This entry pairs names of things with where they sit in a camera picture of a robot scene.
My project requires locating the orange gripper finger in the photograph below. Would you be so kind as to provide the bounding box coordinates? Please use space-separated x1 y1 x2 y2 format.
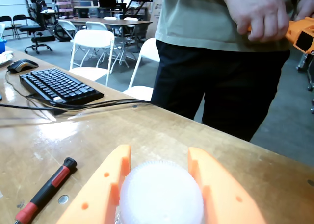
56 144 132 224
187 147 267 224

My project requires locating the clear unlabelled bottle white cap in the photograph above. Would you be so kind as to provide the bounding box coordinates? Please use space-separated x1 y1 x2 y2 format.
115 160 206 224

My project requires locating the orange leader arm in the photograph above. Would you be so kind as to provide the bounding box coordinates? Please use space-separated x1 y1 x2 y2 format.
247 17 314 55

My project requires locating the person's right hand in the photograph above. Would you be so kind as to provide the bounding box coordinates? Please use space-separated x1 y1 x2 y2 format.
222 0 290 43

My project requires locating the person's left hand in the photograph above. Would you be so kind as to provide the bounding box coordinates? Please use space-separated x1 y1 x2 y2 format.
295 0 314 22

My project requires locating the red black screwdriver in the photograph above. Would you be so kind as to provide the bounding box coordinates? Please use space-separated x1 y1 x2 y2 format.
13 157 78 224

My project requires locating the black computer keyboard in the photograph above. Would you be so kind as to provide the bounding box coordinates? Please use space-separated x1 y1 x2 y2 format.
19 67 105 106

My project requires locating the person in beige shirt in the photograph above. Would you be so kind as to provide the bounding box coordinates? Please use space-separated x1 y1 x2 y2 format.
150 0 314 143

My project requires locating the black computer mouse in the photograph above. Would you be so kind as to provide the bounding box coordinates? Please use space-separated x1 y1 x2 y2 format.
6 59 39 74

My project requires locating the white folding chair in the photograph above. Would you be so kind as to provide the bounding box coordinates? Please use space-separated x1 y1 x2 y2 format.
85 21 108 31
69 29 115 87
57 19 78 42
122 37 161 102

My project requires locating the metal cart with casters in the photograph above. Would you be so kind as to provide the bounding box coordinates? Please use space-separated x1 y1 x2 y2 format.
295 51 314 112

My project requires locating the brown background table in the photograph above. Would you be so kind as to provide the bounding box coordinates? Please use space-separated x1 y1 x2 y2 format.
60 17 153 26

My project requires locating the black office chair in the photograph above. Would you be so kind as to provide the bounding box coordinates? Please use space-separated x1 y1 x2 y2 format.
19 0 56 55

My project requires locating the black folding chair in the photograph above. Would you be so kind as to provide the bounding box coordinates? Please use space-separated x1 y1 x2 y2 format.
12 14 27 40
0 15 14 40

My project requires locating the black background monitor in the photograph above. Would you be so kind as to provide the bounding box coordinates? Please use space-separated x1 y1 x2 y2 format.
97 0 116 8

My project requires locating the black desk cable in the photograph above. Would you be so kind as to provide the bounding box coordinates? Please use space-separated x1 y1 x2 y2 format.
0 99 152 112

